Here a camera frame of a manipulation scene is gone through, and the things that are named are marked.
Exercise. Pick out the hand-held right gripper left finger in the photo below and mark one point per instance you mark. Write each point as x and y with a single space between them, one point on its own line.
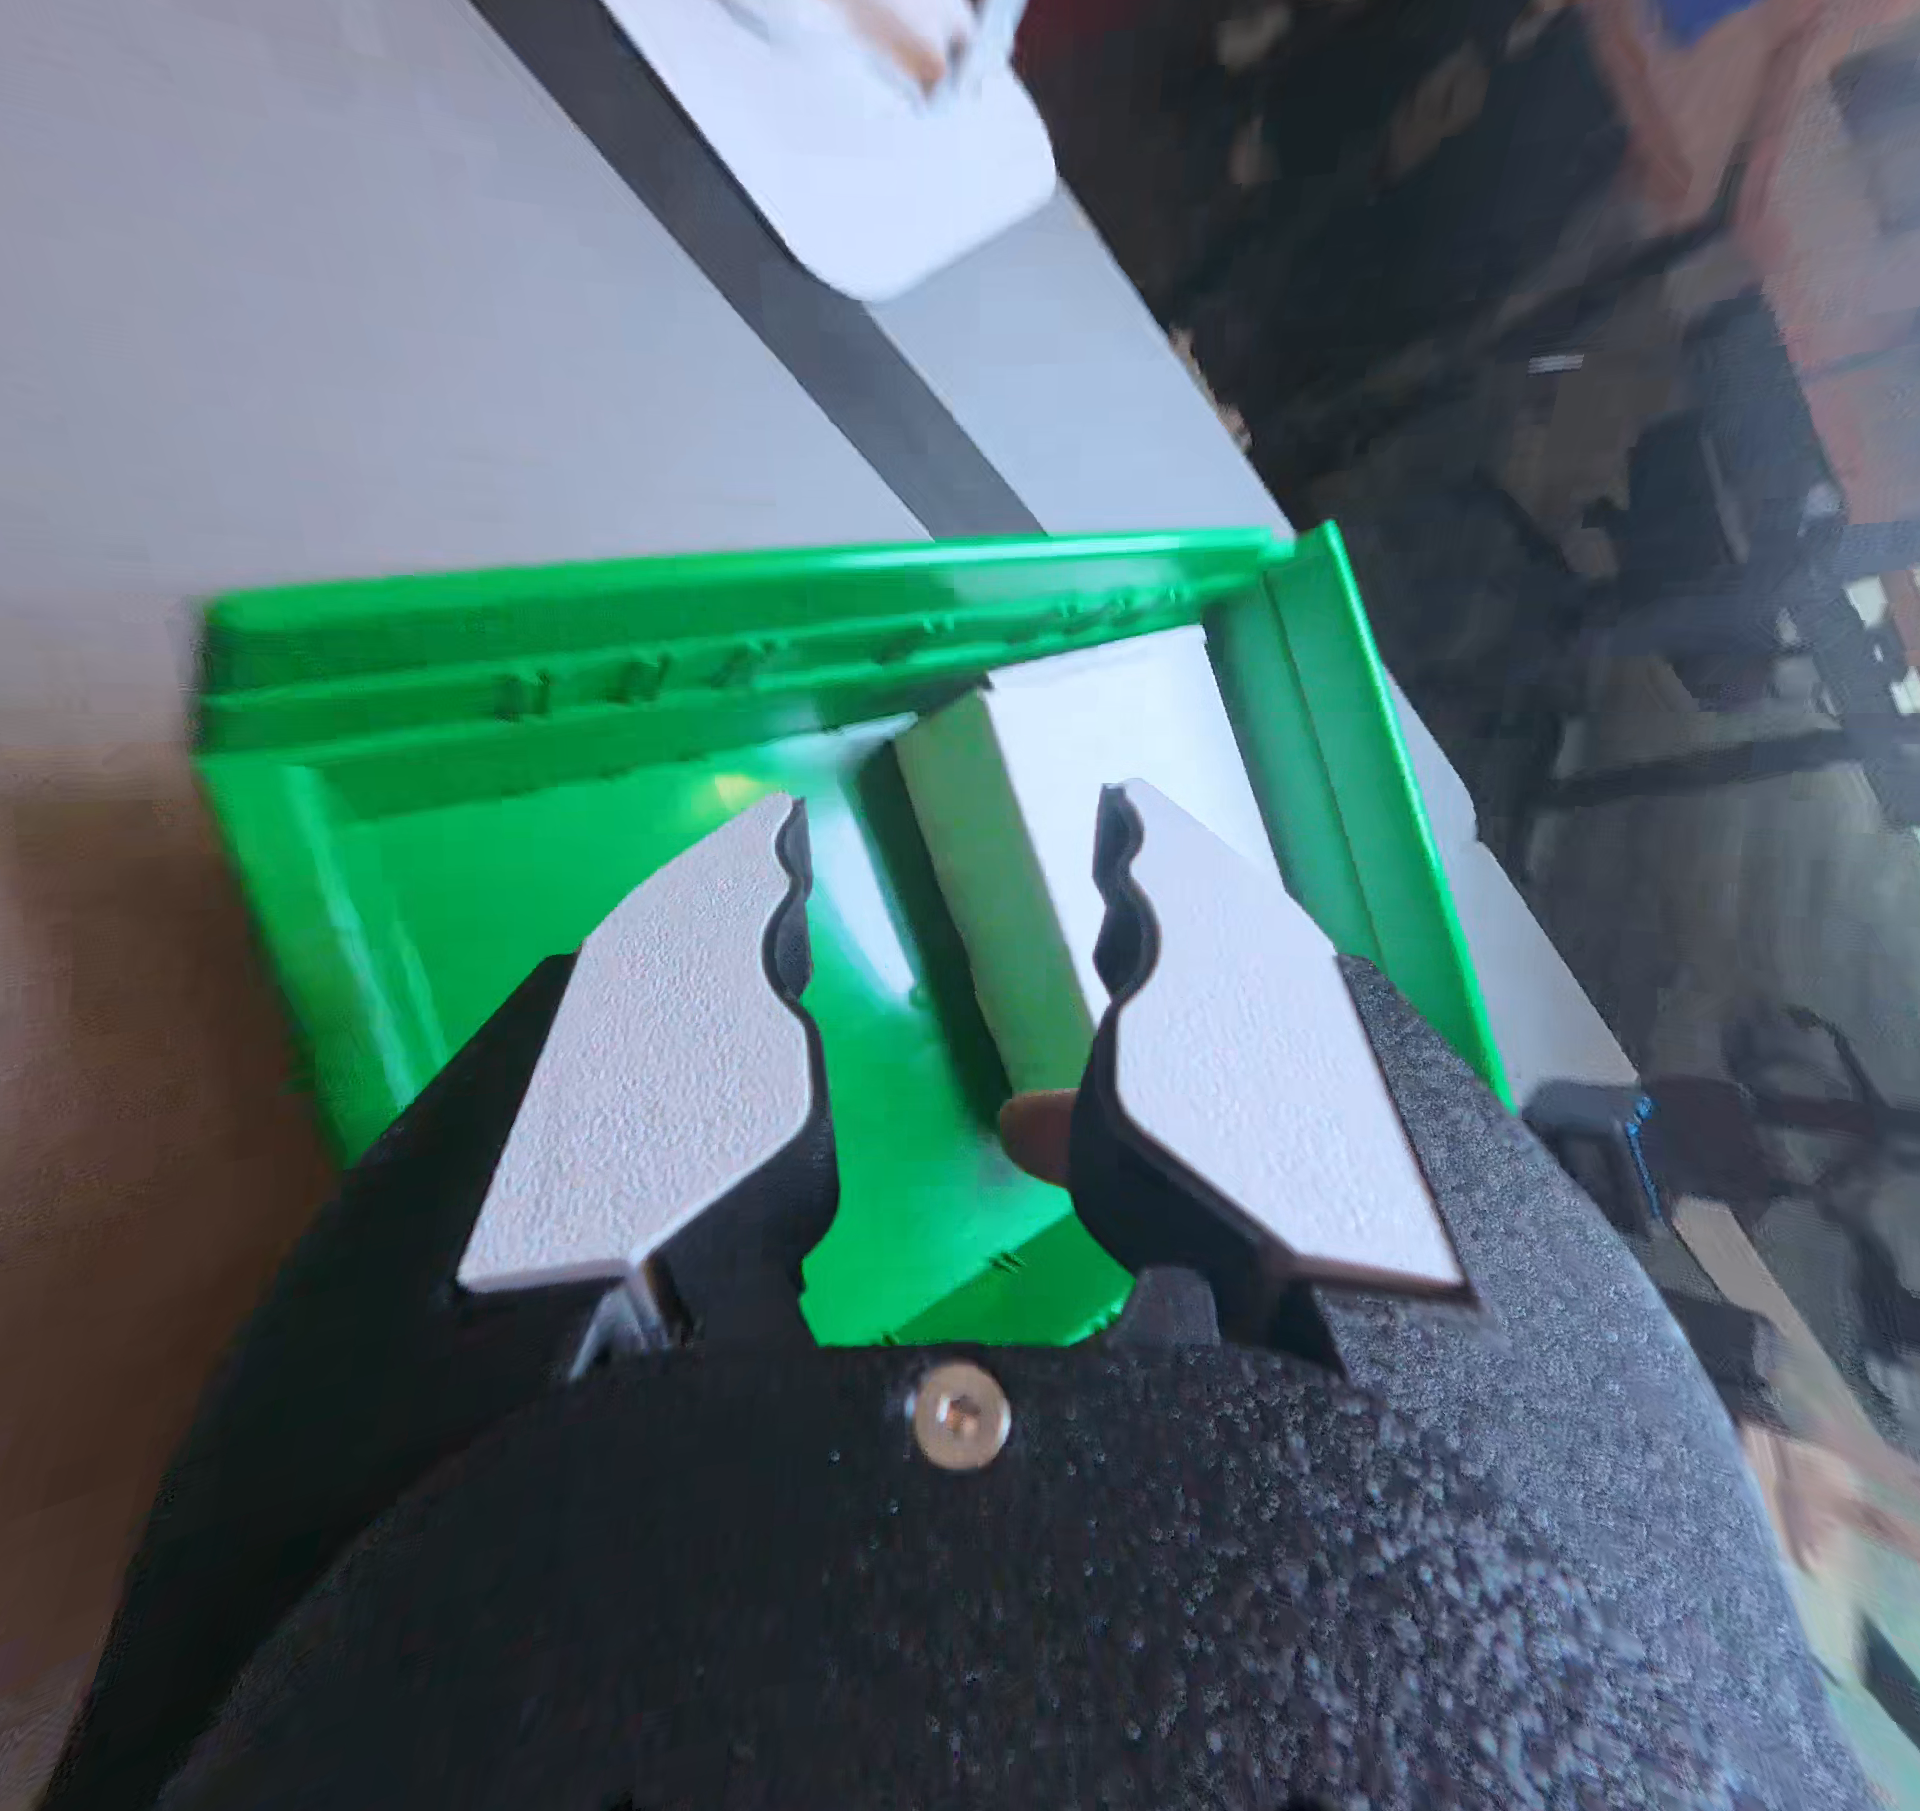
645 1078

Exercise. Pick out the green plastic bin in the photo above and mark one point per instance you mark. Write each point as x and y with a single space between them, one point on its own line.
450 853

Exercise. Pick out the white desk stand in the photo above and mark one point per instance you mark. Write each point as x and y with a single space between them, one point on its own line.
871 147

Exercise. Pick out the white cardboard box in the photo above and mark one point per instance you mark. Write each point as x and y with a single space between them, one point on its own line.
989 911

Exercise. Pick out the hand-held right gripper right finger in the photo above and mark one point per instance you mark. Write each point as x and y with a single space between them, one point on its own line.
1275 1078

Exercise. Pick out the person's right hand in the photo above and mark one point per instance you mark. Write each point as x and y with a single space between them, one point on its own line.
1035 1136

